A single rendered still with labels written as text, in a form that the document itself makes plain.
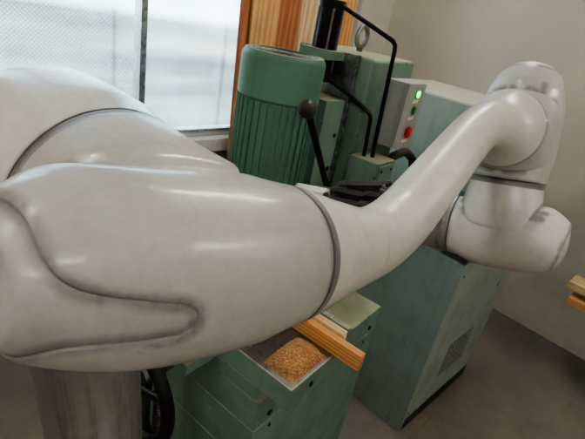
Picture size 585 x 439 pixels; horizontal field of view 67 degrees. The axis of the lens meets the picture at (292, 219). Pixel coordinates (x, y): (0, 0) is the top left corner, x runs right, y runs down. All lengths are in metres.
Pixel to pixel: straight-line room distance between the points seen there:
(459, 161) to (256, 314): 0.31
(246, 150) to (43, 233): 0.77
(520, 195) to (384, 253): 0.35
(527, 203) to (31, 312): 0.61
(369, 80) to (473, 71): 2.20
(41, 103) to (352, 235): 0.21
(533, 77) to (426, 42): 2.74
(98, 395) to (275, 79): 0.63
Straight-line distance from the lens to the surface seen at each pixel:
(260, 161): 0.94
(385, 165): 1.10
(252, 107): 0.92
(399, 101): 1.14
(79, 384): 0.47
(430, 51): 3.39
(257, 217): 0.24
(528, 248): 0.68
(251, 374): 1.03
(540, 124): 0.65
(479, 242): 0.69
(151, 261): 0.20
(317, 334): 1.07
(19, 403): 2.20
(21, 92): 0.34
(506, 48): 3.18
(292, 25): 2.72
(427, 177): 0.46
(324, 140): 1.05
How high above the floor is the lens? 1.59
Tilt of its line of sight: 25 degrees down
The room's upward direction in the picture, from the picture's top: 11 degrees clockwise
